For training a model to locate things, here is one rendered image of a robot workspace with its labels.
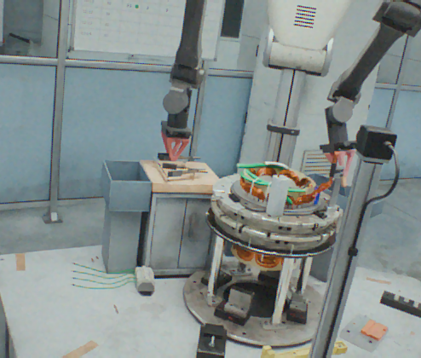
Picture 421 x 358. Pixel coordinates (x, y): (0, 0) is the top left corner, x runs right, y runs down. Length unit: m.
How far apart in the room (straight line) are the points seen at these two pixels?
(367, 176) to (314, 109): 2.87
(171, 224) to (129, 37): 2.12
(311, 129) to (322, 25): 2.08
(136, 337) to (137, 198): 0.36
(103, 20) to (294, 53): 1.87
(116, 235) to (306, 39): 0.81
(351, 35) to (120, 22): 1.54
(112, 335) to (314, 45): 1.01
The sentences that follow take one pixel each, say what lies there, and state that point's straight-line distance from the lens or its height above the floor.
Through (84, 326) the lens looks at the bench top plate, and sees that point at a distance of 1.28.
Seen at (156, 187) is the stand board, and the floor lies 1.05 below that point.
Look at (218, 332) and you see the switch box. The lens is 1.21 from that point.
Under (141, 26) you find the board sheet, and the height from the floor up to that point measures 1.31.
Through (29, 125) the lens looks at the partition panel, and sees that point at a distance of 3.37.
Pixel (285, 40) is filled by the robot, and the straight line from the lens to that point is 1.64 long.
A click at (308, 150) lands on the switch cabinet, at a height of 0.63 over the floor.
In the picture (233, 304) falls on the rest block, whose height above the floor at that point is 0.84.
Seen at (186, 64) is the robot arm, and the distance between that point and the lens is 1.38.
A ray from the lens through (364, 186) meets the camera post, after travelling 0.77.
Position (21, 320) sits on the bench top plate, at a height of 0.78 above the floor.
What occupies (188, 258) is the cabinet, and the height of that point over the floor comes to 0.84.
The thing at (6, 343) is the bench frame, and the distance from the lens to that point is 1.68.
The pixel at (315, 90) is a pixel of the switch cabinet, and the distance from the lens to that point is 3.60.
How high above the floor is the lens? 1.53
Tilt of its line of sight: 18 degrees down
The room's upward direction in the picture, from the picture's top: 9 degrees clockwise
